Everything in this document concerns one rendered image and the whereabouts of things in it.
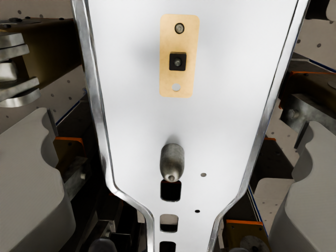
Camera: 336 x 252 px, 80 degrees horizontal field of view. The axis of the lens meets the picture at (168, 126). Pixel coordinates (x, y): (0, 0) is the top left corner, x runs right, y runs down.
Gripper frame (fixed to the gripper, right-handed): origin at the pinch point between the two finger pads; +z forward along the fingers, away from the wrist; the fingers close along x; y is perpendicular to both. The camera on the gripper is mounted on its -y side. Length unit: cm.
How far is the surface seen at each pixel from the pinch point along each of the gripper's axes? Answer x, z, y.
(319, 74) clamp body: 19.5, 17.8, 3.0
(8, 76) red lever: -13.4, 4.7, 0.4
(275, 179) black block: 15.9, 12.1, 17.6
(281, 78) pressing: 11.5, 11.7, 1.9
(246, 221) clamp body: 18.0, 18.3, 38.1
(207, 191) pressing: 5.8, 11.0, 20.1
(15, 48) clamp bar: -12.8, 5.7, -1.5
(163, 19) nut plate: -1.6, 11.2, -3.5
